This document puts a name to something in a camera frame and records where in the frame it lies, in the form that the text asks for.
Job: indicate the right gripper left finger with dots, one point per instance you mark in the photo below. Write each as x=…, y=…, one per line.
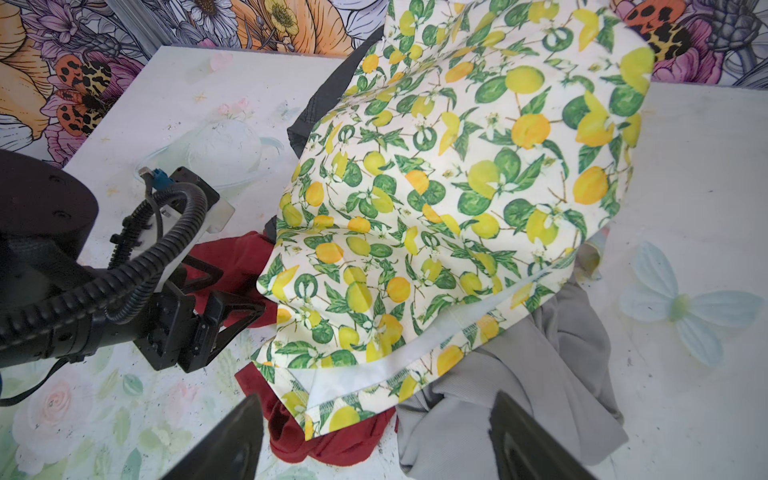
x=231, y=450

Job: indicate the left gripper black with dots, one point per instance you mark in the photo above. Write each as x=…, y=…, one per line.
x=175, y=335

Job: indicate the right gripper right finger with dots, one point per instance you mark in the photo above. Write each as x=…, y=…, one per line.
x=524, y=450

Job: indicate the dark red cloth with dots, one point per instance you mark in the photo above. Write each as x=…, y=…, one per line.
x=253, y=267

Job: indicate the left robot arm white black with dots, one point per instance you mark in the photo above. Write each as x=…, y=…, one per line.
x=53, y=307

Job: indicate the light grey cloth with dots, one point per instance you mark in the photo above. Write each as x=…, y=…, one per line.
x=554, y=363

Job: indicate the dark grey cloth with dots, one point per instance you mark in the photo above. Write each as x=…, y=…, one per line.
x=328, y=95

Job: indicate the lemon print cloth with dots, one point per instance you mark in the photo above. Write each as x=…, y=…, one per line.
x=478, y=146

